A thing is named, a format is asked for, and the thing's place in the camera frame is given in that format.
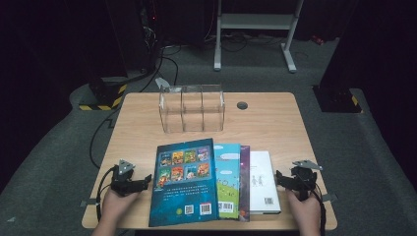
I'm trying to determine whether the light blue picture book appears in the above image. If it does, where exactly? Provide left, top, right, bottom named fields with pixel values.
left=213, top=143, right=242, bottom=220

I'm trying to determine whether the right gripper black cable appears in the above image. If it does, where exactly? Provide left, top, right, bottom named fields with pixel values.
left=311, top=183, right=328, bottom=236

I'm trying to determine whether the person's right hand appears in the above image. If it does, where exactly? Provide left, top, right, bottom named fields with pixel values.
left=286, top=190, right=322, bottom=230

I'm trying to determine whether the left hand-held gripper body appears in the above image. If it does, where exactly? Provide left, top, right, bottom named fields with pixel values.
left=110, top=159, right=146, bottom=198

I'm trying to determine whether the clear acrylic book holder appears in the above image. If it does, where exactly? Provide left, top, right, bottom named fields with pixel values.
left=158, top=84, right=226, bottom=134

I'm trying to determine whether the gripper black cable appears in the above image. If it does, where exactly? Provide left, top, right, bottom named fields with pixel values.
left=95, top=166, right=117, bottom=224
left=311, top=183, right=328, bottom=236

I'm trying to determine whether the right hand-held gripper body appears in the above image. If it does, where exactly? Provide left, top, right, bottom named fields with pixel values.
left=289, top=159, right=324, bottom=202

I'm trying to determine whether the thin black floor cable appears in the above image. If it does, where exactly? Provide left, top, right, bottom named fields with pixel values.
left=89, top=107, right=121, bottom=170

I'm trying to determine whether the white book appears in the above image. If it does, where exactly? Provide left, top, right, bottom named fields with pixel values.
left=249, top=150, right=282, bottom=215

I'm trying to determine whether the tangle of black cables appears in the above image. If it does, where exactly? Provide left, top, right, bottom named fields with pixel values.
left=205, top=30, right=286, bottom=53

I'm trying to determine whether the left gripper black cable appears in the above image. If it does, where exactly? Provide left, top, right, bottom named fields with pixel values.
left=95, top=166, right=117, bottom=224

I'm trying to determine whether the purple magazine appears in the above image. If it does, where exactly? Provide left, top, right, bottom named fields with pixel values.
left=238, top=145, right=251, bottom=222

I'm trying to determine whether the looped black floor cable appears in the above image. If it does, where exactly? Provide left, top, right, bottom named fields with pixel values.
left=161, top=56, right=180, bottom=87

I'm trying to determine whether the white metal stand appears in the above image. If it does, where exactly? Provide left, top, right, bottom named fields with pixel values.
left=213, top=0, right=304, bottom=74

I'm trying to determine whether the black yellow striped stand base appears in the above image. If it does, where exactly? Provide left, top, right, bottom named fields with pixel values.
left=78, top=77, right=128, bottom=112
left=313, top=85, right=363, bottom=114

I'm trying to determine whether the dark blue picture book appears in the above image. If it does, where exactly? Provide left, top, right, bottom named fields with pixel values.
left=148, top=138, right=220, bottom=228

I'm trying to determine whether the black equipment rack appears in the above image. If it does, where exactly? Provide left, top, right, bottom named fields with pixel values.
left=104, top=0, right=165, bottom=75

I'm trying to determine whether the person's left hand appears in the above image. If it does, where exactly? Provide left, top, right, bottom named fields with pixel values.
left=101, top=189, right=140, bottom=227

